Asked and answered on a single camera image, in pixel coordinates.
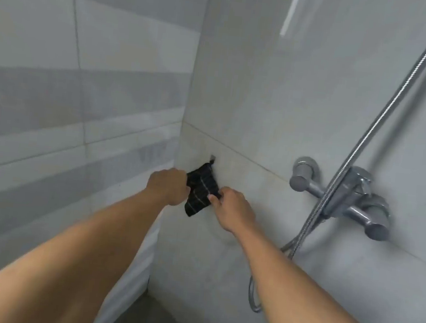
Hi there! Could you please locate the chrome shower mixer tap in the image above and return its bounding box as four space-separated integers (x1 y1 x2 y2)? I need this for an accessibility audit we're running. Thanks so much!
284 155 399 243

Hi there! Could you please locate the person's right hand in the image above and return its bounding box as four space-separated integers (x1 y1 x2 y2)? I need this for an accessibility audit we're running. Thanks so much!
204 185 260 237

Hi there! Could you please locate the chrome shower hose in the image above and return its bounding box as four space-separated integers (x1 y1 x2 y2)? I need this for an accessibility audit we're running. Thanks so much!
245 0 426 323

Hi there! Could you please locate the person's left forearm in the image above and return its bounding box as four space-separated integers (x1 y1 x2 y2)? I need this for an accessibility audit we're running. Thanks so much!
0 173 174 323

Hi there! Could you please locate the person's left hand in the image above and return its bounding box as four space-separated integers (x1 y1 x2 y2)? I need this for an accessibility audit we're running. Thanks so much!
144 165 194 208

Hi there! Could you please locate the person's right forearm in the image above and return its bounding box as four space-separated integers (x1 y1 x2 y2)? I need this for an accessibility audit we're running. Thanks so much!
223 220 408 323

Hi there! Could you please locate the black striped cloth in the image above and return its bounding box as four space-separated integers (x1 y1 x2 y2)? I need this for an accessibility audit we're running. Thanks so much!
182 160 226 221

